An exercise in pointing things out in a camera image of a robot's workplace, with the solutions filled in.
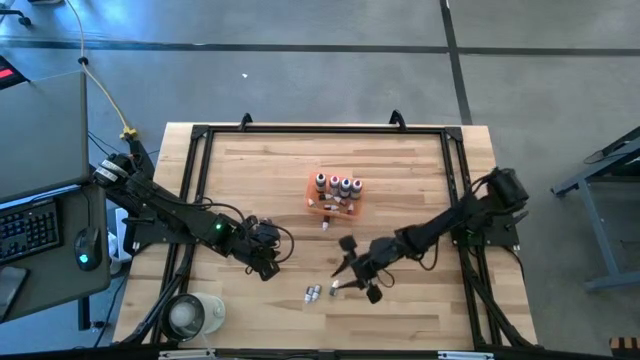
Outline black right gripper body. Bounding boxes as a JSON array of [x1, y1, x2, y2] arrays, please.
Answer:
[[352, 237, 404, 281]]

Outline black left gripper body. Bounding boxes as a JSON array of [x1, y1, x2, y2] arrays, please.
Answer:
[[232, 219, 274, 266]]

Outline translucent orange plastic bin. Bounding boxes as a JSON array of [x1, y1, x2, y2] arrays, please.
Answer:
[[305, 171, 365, 220]]

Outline black computer mouse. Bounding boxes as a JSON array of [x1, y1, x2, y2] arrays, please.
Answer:
[[73, 226, 104, 272]]

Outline grey office desk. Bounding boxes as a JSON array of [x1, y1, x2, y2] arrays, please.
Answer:
[[0, 69, 112, 324]]

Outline black keyboard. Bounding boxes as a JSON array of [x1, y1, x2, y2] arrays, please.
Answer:
[[0, 198, 65, 265]]

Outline dark phone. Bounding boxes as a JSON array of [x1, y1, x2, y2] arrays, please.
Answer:
[[0, 265, 30, 322]]

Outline brown black striped object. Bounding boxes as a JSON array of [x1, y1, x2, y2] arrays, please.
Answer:
[[608, 336, 640, 358]]

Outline black device with red light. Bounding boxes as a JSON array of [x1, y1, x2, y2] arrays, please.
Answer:
[[0, 53, 30, 92]]

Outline black chair base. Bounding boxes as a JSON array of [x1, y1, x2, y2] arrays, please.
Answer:
[[0, 7, 32, 27]]

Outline black aluminium table frame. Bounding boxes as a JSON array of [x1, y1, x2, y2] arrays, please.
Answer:
[[117, 122, 539, 351]]

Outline yellow power cable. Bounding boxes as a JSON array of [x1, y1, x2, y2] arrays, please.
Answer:
[[64, 0, 139, 141]]

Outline grey-blue table frame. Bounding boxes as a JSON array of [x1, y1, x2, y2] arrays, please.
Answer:
[[551, 124, 640, 294]]

